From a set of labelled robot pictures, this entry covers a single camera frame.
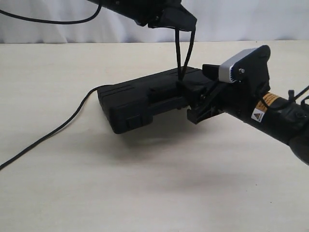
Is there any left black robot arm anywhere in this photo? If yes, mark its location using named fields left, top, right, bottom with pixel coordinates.
left=92, top=0, right=197, bottom=32

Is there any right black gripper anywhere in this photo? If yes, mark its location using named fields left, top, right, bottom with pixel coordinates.
left=186, top=45, right=294, bottom=136

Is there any white curtain backdrop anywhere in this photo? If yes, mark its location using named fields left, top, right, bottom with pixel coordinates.
left=0, top=0, right=309, bottom=44

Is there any black plastic carry case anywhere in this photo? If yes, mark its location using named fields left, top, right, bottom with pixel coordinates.
left=97, top=67, right=218, bottom=135

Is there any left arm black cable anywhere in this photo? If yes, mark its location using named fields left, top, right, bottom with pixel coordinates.
left=0, top=3, right=103, bottom=26

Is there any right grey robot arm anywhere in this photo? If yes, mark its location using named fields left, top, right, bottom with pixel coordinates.
left=187, top=45, right=309, bottom=164

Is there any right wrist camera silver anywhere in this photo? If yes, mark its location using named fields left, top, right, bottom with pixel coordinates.
left=218, top=47, right=261, bottom=84

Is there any black braided rope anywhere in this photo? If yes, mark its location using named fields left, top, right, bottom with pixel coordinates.
left=0, top=28, right=196, bottom=171

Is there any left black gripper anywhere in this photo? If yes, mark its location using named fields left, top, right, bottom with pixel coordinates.
left=90, top=0, right=197, bottom=31

